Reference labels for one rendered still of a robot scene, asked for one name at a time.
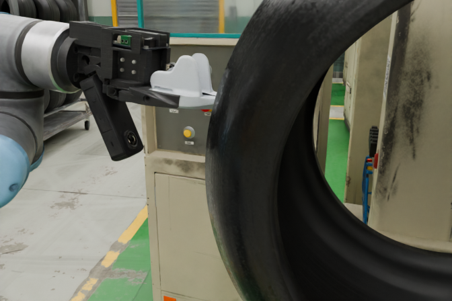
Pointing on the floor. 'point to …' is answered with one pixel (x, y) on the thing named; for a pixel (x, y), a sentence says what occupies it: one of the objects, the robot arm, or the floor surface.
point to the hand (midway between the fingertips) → (217, 105)
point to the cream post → (417, 123)
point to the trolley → (50, 7)
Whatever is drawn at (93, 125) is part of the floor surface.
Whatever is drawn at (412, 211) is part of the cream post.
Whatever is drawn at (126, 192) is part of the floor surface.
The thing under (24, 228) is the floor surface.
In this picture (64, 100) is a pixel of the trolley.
